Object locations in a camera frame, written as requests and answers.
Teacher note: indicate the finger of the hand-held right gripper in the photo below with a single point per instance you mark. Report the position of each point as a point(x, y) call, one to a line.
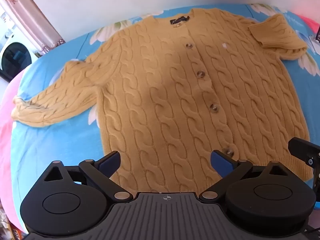
point(303, 151)

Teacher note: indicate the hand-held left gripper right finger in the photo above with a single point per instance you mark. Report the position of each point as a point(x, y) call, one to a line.
point(221, 165)

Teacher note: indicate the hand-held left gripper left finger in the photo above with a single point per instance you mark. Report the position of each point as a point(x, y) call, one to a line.
point(110, 163)

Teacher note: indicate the blue floral bed sheet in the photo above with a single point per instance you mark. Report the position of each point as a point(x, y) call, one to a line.
point(45, 150)

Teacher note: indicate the pink blanket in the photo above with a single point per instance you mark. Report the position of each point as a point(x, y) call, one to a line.
point(8, 135)
point(310, 21)

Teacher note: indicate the white washing machine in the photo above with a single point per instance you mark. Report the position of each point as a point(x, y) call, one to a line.
point(15, 55)

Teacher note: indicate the pink and white door frame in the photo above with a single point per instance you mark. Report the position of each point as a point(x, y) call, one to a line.
point(33, 21)

